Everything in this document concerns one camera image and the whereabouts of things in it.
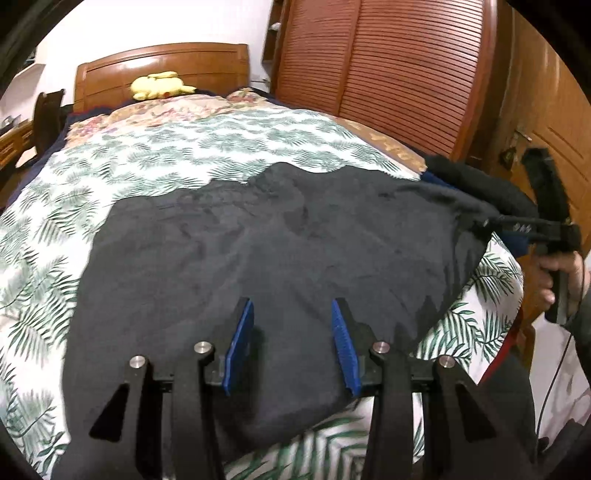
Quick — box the wooden door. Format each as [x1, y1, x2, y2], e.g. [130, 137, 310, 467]
[496, 9, 591, 333]

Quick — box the black garment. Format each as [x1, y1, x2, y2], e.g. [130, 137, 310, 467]
[425, 154, 539, 223]

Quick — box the yellow plush toy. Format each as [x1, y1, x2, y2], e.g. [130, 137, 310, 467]
[130, 71, 197, 101]

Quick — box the person's dark clothing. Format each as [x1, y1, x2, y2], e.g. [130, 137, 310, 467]
[479, 305, 591, 480]

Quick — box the blue garment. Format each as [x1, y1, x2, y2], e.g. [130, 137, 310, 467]
[421, 172, 532, 258]

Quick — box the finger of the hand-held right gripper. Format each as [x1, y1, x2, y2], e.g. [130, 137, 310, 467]
[475, 213, 562, 245]

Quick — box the dark wooden chair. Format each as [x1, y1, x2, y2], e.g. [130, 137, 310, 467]
[33, 90, 75, 155]

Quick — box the navy bed sheet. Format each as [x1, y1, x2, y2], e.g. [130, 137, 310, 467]
[28, 107, 100, 185]

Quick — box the floral pillow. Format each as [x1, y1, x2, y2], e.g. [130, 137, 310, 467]
[65, 90, 278, 139]

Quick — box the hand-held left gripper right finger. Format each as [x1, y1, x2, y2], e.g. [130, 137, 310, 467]
[330, 298, 539, 480]

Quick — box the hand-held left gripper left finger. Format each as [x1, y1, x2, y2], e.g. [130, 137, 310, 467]
[51, 298, 256, 480]

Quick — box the wooden bed headboard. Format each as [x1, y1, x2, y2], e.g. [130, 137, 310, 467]
[74, 42, 252, 114]

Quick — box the wooden corner shelf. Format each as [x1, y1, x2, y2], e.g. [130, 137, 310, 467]
[261, 0, 285, 86]

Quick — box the dark jacket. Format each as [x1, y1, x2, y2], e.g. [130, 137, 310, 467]
[51, 161, 502, 480]

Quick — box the leaf-print bed sheet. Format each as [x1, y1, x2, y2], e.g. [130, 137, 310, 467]
[0, 108, 525, 480]

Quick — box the thin black cable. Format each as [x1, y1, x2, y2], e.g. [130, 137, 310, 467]
[534, 258, 588, 457]

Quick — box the tan patterned bed mat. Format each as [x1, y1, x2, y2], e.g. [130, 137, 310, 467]
[339, 115, 428, 175]

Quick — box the metal door handle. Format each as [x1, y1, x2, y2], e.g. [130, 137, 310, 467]
[499, 128, 533, 169]

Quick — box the wooden desk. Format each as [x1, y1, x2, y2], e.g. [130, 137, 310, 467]
[0, 124, 38, 195]

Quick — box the person's right hand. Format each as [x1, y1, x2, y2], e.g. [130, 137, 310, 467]
[538, 253, 590, 304]

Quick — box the wooden louvered wardrobe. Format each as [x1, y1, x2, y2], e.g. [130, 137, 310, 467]
[270, 0, 499, 162]

